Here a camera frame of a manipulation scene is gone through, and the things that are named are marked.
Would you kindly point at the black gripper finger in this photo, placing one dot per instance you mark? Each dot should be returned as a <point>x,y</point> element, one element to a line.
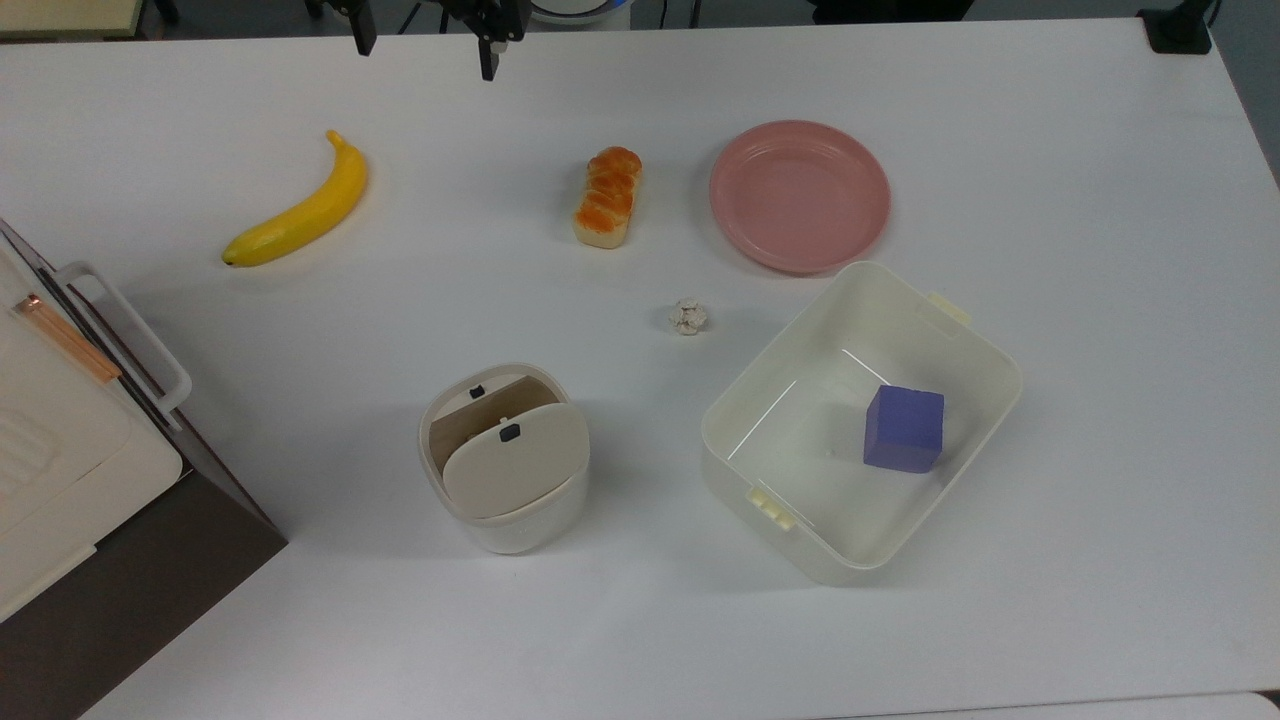
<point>489,60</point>
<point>363,30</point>

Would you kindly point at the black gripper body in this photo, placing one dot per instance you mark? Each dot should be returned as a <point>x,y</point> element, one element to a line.
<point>495,15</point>

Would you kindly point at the white paper ball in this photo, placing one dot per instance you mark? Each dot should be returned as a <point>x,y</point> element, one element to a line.
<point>689,317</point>

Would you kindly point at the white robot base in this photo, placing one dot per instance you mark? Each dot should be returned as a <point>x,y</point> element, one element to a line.
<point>580,12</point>

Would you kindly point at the white desktop trash can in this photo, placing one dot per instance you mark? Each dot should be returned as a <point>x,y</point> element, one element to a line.
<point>520,530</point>

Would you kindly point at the black tripod legs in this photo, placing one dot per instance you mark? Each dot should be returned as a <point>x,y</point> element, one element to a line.
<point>411,15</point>

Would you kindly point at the glazed bread loaf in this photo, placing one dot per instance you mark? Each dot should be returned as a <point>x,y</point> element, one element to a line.
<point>608,200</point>

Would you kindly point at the yellow banana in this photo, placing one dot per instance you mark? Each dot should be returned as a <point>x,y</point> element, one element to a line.
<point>310,212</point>

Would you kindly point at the beige side table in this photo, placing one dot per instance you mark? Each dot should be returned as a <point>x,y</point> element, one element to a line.
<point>60,15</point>

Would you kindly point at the pink round plate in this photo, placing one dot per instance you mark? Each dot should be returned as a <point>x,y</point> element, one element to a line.
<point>800,195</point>

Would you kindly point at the beige swing lid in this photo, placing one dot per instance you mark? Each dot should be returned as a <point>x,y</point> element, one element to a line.
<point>515,470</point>

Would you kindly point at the copper coloured bar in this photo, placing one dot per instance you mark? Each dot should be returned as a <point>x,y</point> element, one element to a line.
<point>70,340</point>

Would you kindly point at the white plastic storage bin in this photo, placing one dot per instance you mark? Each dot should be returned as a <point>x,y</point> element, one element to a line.
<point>800,440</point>

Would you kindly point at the white oven with dark door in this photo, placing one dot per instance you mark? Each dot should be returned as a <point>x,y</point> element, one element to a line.
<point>60,470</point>

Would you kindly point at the blue cube block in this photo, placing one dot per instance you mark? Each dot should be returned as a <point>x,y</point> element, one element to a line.
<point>905,430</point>

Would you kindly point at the black table clamp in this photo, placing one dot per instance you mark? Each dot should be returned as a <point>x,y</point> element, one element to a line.
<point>1175,35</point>

